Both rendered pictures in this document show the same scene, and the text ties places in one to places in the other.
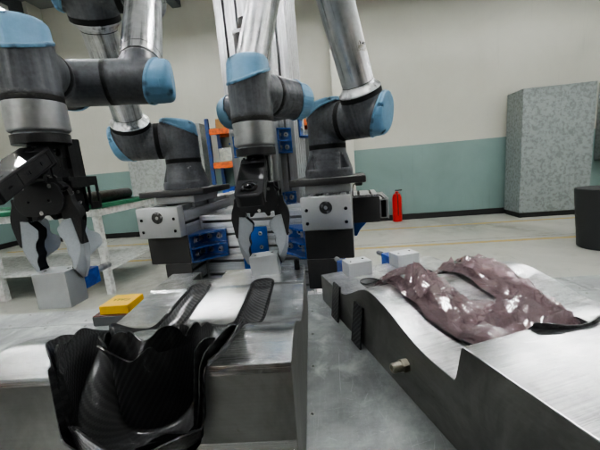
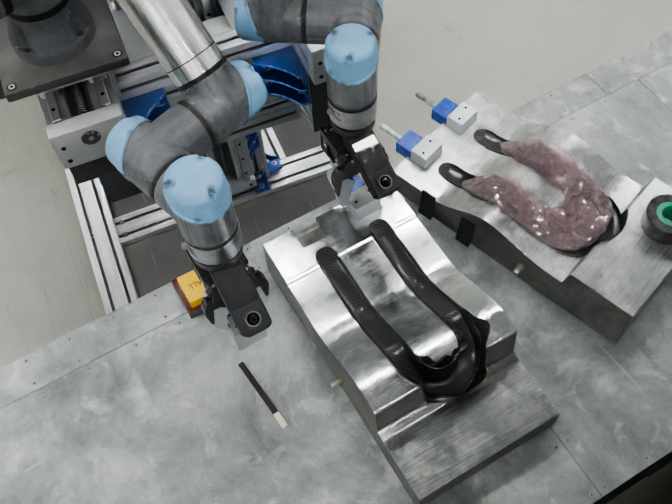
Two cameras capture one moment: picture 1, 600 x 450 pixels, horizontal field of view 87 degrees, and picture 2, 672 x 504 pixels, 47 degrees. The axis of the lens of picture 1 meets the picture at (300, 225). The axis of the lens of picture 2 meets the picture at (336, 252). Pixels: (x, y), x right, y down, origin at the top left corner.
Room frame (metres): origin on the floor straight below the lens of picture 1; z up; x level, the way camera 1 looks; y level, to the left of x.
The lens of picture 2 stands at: (-0.09, 0.49, 2.04)
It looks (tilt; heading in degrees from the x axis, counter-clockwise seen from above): 59 degrees down; 331
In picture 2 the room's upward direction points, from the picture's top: 5 degrees counter-clockwise
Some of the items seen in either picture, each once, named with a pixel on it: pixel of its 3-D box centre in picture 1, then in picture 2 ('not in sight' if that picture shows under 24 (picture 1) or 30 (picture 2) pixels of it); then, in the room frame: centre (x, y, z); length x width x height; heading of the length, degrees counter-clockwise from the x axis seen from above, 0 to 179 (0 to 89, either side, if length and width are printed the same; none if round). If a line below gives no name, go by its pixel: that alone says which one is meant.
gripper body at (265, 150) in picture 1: (259, 181); (351, 135); (0.60, 0.07, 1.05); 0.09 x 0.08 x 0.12; 177
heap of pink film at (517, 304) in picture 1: (461, 283); (543, 187); (0.41, -0.21, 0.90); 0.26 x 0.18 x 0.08; 14
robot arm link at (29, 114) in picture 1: (36, 120); (210, 236); (0.48, 0.37, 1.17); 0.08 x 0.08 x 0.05
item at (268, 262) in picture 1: (270, 260); (349, 186); (0.61, 0.07, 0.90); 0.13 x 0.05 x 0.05; 177
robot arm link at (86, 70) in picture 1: (70, 83); (160, 152); (0.58, 0.37, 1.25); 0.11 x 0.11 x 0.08; 14
